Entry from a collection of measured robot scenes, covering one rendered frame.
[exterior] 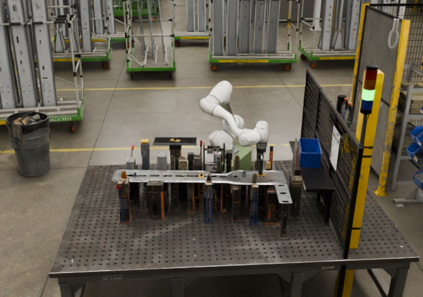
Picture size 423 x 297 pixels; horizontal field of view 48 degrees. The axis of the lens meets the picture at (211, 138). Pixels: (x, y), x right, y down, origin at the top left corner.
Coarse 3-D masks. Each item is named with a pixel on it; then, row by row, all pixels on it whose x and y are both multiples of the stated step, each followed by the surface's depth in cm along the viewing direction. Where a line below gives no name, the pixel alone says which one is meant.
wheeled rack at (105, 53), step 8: (104, 8) 1001; (104, 16) 1007; (104, 24) 1013; (80, 48) 1112; (96, 48) 1113; (104, 48) 1114; (56, 56) 1034; (88, 56) 1043; (96, 56) 1046; (104, 56) 1047; (104, 64) 1054
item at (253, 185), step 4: (252, 184) 362; (256, 184) 362; (252, 188) 360; (256, 188) 360; (252, 192) 361; (256, 192) 361; (252, 196) 363; (256, 196) 363; (252, 200) 364; (256, 200) 364; (252, 204) 367; (256, 204) 367; (252, 208) 369; (256, 208) 368; (252, 212) 369; (256, 212) 369; (252, 216) 370; (256, 216) 370; (252, 220) 370; (256, 220) 370; (252, 224) 371; (256, 224) 371
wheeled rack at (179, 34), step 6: (174, 24) 1327; (174, 30) 1304; (180, 30) 1324; (186, 30) 1325; (174, 36) 1250; (180, 36) 1251; (186, 36) 1251; (192, 36) 1252; (198, 36) 1253; (204, 36) 1253; (174, 42) 1265
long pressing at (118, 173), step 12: (132, 180) 377; (144, 180) 377; (156, 180) 377; (168, 180) 377; (180, 180) 377; (192, 180) 377; (204, 180) 377; (216, 180) 378; (228, 180) 378; (240, 180) 378; (264, 180) 378; (276, 180) 378
